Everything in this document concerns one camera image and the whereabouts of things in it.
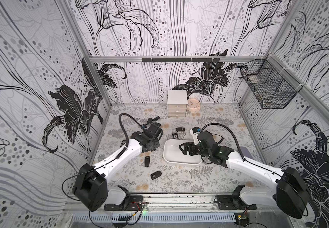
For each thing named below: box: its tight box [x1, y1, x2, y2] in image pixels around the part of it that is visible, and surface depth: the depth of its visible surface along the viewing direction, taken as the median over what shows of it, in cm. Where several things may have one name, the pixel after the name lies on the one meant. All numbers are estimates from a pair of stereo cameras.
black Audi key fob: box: [172, 131, 179, 140], surface depth 100 cm
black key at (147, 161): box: [144, 155, 151, 168], surface depth 88 cm
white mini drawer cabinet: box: [167, 89, 188, 118], surface depth 110 cm
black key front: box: [150, 170, 163, 180], surface depth 84 cm
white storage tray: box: [163, 139, 203, 166], surface depth 90 cm
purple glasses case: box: [240, 145, 254, 160], surface depth 90 cm
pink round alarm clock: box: [187, 98, 201, 113], surface depth 117 cm
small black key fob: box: [176, 127, 185, 132], surface depth 103 cm
